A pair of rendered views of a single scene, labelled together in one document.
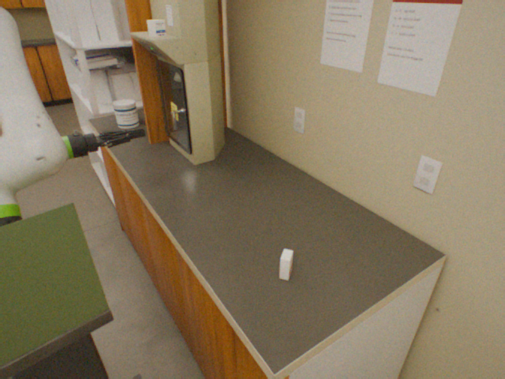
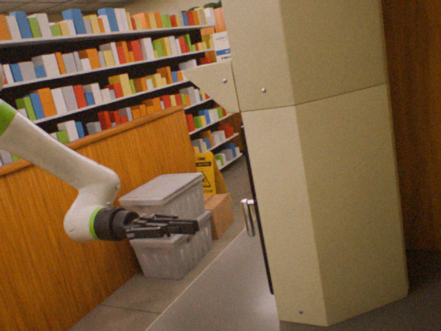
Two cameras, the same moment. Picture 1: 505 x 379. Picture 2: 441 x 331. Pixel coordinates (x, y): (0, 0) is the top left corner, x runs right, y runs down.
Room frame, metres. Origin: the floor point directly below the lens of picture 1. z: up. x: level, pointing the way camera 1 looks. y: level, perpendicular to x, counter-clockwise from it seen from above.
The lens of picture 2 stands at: (1.01, -0.47, 1.53)
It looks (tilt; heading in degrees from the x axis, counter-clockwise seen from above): 14 degrees down; 65
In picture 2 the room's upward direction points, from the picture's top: 12 degrees counter-clockwise
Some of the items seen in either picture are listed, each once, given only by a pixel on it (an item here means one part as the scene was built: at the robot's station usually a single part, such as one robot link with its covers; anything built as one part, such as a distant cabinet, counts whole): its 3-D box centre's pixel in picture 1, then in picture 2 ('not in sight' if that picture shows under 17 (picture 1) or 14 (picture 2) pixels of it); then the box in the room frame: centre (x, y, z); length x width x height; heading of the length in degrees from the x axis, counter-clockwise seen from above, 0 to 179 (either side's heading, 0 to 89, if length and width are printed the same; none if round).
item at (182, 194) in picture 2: not in sight; (167, 205); (2.03, 2.68, 0.49); 0.60 x 0.42 x 0.33; 34
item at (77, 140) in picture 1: (78, 144); (113, 222); (1.23, 0.70, 1.15); 0.09 x 0.06 x 0.12; 34
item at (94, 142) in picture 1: (98, 141); (134, 225); (1.27, 0.64, 1.14); 0.09 x 0.08 x 0.07; 124
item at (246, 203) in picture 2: (177, 119); (254, 216); (1.47, 0.34, 1.17); 0.05 x 0.03 x 0.10; 123
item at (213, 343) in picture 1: (214, 240); not in sight; (1.47, 0.22, 0.45); 2.05 x 0.67 x 0.90; 34
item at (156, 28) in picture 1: (156, 28); (227, 45); (1.50, 0.39, 1.54); 0.05 x 0.05 x 0.06; 52
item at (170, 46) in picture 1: (155, 47); (243, 79); (1.54, 0.42, 1.46); 0.32 x 0.11 x 0.10; 34
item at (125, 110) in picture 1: (126, 113); not in sight; (2.00, 0.78, 1.02); 0.13 x 0.13 x 0.15
